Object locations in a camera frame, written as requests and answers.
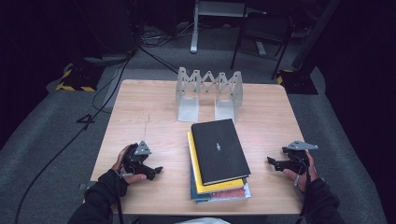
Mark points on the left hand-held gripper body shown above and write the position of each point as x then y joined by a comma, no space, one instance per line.
134,160

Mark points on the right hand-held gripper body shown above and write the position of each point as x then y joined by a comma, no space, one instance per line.
299,161

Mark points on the yellow book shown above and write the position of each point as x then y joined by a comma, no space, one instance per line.
196,168

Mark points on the blue book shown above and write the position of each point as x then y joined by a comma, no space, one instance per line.
194,194

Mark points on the red illustrated book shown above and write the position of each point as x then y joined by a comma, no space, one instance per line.
230,193

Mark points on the black hardcover book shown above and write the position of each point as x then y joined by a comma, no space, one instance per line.
218,152

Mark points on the person's left hand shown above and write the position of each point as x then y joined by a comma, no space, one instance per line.
134,179

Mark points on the person's right hand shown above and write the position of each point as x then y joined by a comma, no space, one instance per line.
306,179

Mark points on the grey tape strip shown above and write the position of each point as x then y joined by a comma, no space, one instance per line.
323,179
85,186

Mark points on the black stand with base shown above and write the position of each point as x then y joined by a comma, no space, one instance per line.
300,79

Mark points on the yellow-black striped stand base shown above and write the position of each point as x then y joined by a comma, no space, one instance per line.
77,79

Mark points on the black chair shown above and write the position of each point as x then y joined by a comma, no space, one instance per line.
264,28

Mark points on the dark equipment cabinet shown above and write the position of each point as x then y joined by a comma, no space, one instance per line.
109,25

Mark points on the grey metal desk frame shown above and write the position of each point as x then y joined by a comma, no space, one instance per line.
214,9

